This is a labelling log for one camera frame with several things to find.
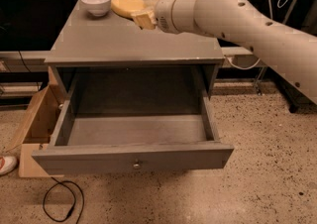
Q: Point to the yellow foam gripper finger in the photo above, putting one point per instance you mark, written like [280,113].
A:
[150,3]
[145,19]

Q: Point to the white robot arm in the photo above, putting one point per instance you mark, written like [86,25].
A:
[234,21]

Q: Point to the yellow sponge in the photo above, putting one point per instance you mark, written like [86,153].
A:
[125,8]

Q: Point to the grey wooden cabinet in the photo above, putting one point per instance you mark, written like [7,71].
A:
[108,66]

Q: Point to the light wooden box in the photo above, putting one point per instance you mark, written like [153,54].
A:
[35,130]

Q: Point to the metal diagonal pole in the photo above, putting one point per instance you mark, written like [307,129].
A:
[290,3]

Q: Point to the white ceramic bowl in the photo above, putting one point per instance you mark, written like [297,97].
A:
[97,7]

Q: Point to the grey open top drawer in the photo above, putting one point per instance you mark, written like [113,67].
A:
[83,142]

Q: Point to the grey metal rail shelf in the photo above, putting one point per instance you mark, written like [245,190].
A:
[241,58]

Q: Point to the white and red shoe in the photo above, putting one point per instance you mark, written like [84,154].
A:
[7,164]

